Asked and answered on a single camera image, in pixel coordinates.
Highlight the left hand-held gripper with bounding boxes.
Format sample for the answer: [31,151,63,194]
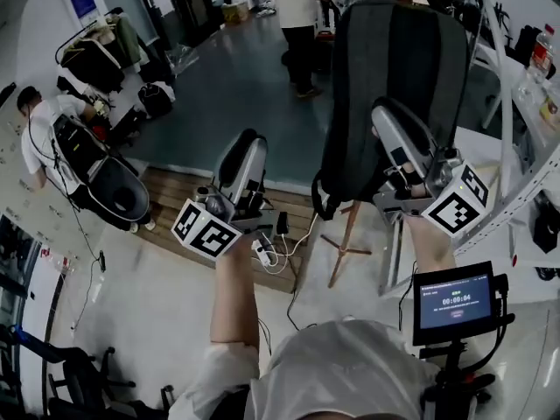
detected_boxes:
[171,128,275,262]

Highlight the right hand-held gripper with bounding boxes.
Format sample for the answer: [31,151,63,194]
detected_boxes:
[370,96,490,239]

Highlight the black backpack bag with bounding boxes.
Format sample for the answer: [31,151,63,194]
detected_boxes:
[311,0,472,222]

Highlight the person's left forearm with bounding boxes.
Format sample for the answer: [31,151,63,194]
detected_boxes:
[208,233,264,350]

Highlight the person's right forearm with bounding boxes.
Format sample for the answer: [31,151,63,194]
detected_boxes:
[404,215,459,276]

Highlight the black duffel bag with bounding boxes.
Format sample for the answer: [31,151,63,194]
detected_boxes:
[136,81,177,120]

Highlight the clear plastic bag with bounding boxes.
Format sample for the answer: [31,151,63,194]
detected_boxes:
[164,43,200,79]

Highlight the white clothes rack with bags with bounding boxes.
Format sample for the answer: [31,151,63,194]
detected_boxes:
[54,8,144,96]

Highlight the person's right hand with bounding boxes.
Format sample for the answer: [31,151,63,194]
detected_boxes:
[395,159,432,199]

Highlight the wooden pallet platform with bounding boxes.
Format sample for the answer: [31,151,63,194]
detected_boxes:
[136,165,317,296]

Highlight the white power strip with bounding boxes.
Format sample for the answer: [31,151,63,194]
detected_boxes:
[250,238,275,267]

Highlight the small black monitor screen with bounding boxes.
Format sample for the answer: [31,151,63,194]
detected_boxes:
[412,261,511,347]

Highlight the black round chair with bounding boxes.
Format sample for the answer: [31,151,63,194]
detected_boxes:
[81,154,152,232]

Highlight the clear bottle with red label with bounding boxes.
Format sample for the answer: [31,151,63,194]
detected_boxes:
[529,23,557,81]

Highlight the person's white shirt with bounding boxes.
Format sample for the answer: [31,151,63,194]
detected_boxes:
[168,316,439,420]

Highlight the black office chair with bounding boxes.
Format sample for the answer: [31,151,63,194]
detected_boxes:
[0,321,137,420]

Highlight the yellow cardboard box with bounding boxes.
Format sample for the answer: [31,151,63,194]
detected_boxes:
[220,0,251,25]

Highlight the white metal shelf frame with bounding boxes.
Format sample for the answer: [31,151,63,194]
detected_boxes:
[377,0,560,298]

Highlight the white cable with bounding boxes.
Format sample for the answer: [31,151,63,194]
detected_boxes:
[260,211,319,276]

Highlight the thin black floor cable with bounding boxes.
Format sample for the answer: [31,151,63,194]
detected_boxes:
[69,199,108,333]

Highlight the black monitor mount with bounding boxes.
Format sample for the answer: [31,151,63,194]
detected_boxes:
[418,339,498,420]

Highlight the blue wall poster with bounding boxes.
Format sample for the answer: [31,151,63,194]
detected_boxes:
[66,0,99,19]

